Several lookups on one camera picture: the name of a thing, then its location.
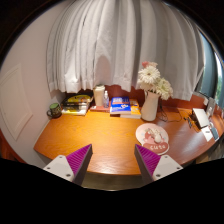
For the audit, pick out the window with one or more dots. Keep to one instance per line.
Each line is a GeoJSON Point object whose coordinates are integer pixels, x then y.
{"type": "Point", "coordinates": [210, 70]}

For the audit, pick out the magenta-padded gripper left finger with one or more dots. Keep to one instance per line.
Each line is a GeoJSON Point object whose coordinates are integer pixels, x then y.
{"type": "Point", "coordinates": [61, 166]}

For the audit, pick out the dark green mug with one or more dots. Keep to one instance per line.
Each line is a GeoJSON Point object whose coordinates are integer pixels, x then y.
{"type": "Point", "coordinates": [55, 111]}

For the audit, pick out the white ceramic vase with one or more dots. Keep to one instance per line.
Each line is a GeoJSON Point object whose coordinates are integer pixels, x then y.
{"type": "Point", "coordinates": [150, 108]}

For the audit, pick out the yellow and black book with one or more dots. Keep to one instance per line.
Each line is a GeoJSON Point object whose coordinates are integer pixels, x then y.
{"type": "Point", "coordinates": [79, 99]}

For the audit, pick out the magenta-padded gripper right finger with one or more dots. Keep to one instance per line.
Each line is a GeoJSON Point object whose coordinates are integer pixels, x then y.
{"type": "Point", "coordinates": [163, 166]}

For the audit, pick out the orange book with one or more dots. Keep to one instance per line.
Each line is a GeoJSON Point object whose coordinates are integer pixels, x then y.
{"type": "Point", "coordinates": [136, 111]}

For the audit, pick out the dark book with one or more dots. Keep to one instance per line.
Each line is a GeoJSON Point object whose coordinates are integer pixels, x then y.
{"type": "Point", "coordinates": [75, 106]}

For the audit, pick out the white card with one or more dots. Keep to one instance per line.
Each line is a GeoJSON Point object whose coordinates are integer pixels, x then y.
{"type": "Point", "coordinates": [207, 133]}

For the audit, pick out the cream lidded tumbler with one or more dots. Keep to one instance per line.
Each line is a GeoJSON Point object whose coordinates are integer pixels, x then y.
{"type": "Point", "coordinates": [99, 96]}

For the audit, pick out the white flat device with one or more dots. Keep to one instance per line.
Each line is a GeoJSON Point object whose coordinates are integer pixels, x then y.
{"type": "Point", "coordinates": [201, 117]}

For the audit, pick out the white computer mouse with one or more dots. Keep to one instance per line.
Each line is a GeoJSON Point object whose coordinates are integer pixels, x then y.
{"type": "Point", "coordinates": [157, 136]}

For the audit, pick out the red-brown book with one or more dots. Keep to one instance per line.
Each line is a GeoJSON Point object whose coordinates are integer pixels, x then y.
{"type": "Point", "coordinates": [98, 108]}

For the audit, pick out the blue book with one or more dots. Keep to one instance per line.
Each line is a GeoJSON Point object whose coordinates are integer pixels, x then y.
{"type": "Point", "coordinates": [120, 106]}

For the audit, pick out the white curtain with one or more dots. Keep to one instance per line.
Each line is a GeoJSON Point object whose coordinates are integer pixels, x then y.
{"type": "Point", "coordinates": [123, 43]}

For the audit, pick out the pink round mouse pad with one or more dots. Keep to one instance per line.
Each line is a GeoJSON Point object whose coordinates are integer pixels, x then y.
{"type": "Point", "coordinates": [145, 133]}

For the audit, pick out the white flower bouquet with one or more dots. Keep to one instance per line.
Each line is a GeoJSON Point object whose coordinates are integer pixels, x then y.
{"type": "Point", "coordinates": [150, 75]}

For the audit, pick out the clear spray bottle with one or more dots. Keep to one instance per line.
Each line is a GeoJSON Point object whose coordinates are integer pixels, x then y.
{"type": "Point", "coordinates": [106, 101]}

